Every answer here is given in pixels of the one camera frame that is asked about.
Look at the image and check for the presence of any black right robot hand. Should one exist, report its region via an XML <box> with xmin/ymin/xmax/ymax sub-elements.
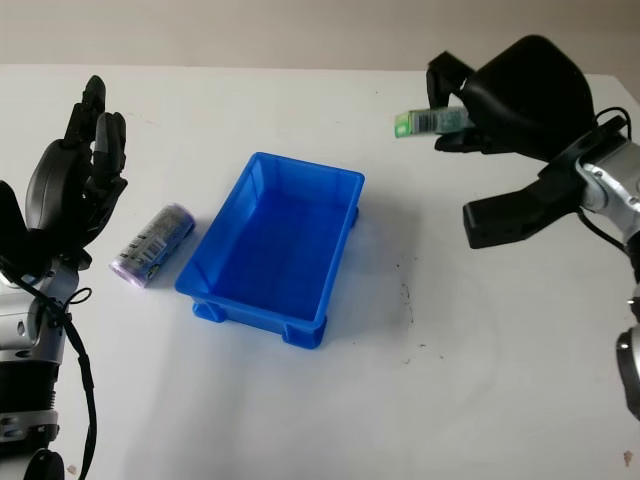
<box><xmin>426</xmin><ymin>34</ymin><xmax>599</xmax><ymax>163</ymax></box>

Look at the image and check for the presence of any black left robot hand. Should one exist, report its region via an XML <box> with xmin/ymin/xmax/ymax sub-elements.
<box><xmin>25</xmin><ymin>74</ymin><xmax>129</xmax><ymax>271</ymax></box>

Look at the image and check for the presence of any purple cylindrical bag roll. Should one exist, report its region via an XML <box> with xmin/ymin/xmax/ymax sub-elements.
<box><xmin>108</xmin><ymin>202</ymin><xmax>195</xmax><ymax>290</ymax></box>

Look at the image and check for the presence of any green toothpaste box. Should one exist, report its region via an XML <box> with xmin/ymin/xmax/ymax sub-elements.
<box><xmin>394</xmin><ymin>107</ymin><xmax>474</xmax><ymax>137</ymax></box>

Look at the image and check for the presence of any blue plastic tray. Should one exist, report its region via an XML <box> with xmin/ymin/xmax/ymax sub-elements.
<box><xmin>174</xmin><ymin>151</ymin><xmax>366</xmax><ymax>352</ymax></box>

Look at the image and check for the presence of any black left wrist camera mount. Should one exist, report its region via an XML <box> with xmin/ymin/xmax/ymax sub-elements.
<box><xmin>0</xmin><ymin>179</ymin><xmax>32</xmax><ymax>266</ymax></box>

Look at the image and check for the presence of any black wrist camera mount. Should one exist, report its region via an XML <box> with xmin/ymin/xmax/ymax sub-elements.
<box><xmin>462</xmin><ymin>119</ymin><xmax>631</xmax><ymax>250</ymax></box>
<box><xmin>0</xmin><ymin>179</ymin><xmax>32</xmax><ymax>266</ymax></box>

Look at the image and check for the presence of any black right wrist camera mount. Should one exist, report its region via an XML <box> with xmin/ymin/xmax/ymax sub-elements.
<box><xmin>462</xmin><ymin>119</ymin><xmax>631</xmax><ymax>250</ymax></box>

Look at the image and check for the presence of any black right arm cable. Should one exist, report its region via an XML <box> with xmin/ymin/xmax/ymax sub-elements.
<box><xmin>577</xmin><ymin>107</ymin><xmax>640</xmax><ymax>281</ymax></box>

